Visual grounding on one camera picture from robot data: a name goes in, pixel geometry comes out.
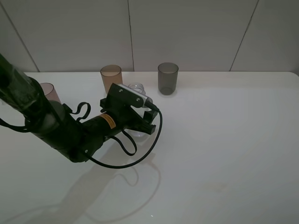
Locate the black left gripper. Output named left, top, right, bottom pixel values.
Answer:
left=100, top=98, right=158, bottom=135

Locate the clear plastic water bottle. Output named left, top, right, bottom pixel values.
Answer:
left=128, top=83, right=149, bottom=138

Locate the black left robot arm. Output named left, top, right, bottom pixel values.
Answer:
left=0, top=57, right=162, bottom=162

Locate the grey translucent cup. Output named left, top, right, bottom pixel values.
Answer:
left=158, top=63, right=179, bottom=95

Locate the amber translucent cup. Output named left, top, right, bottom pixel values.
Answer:
left=100, top=65, right=123, bottom=93

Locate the pink translucent cup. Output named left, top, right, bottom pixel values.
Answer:
left=40, top=83, right=61, bottom=104

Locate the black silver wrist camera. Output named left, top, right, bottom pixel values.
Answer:
left=107, top=83, right=153, bottom=108

